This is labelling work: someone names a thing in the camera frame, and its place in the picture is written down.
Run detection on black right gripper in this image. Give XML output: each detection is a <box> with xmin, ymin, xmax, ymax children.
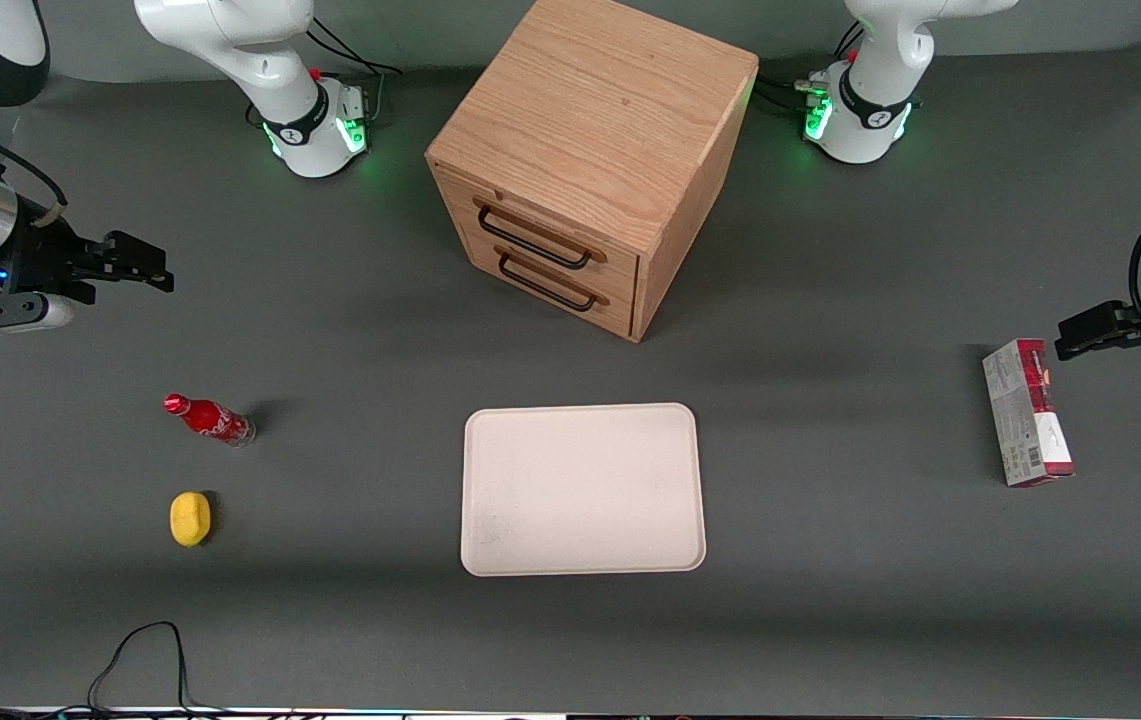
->
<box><xmin>0</xmin><ymin>200</ymin><xmax>175</xmax><ymax>305</ymax></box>

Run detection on red coke bottle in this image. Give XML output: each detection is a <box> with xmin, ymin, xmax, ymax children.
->
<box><xmin>163</xmin><ymin>392</ymin><xmax>258</xmax><ymax>448</ymax></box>

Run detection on cream rectangular plastic tray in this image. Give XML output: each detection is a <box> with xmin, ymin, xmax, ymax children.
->
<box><xmin>460</xmin><ymin>402</ymin><xmax>708</xmax><ymax>578</ymax></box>

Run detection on red and grey carton box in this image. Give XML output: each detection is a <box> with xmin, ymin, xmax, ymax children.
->
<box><xmin>981</xmin><ymin>338</ymin><xmax>1077</xmax><ymax>489</ymax></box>

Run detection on yellow lemon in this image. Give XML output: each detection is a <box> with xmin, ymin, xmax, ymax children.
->
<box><xmin>169</xmin><ymin>490</ymin><xmax>214</xmax><ymax>549</ymax></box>

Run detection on wooden drawer front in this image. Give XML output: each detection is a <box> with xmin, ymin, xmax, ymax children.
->
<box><xmin>460</xmin><ymin>228</ymin><xmax>639</xmax><ymax>343</ymax></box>
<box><xmin>433</xmin><ymin>163</ymin><xmax>643</xmax><ymax>303</ymax></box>

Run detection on wooden drawer cabinet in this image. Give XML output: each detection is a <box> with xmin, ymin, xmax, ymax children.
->
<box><xmin>425</xmin><ymin>0</ymin><xmax>760</xmax><ymax>344</ymax></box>

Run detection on black right arm base cables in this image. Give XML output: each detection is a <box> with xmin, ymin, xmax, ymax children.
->
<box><xmin>246</xmin><ymin>14</ymin><xmax>405</xmax><ymax>129</ymax></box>

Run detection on black arm base cables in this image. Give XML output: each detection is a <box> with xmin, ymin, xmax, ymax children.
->
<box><xmin>246</xmin><ymin>14</ymin><xmax>405</xmax><ymax>129</ymax></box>
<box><xmin>756</xmin><ymin>20</ymin><xmax>867</xmax><ymax>113</ymax></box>

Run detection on black metal drawer handle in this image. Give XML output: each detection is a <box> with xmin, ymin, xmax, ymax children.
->
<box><xmin>474</xmin><ymin>197</ymin><xmax>608</xmax><ymax>271</ymax></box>
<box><xmin>495</xmin><ymin>244</ymin><xmax>611</xmax><ymax>313</ymax></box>

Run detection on black cable at table edge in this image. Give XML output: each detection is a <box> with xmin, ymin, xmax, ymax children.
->
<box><xmin>0</xmin><ymin>621</ymin><xmax>231</xmax><ymax>717</ymax></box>

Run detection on black left arm base cables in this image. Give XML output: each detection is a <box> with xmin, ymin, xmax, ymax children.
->
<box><xmin>756</xmin><ymin>20</ymin><xmax>867</xmax><ymax>113</ymax></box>

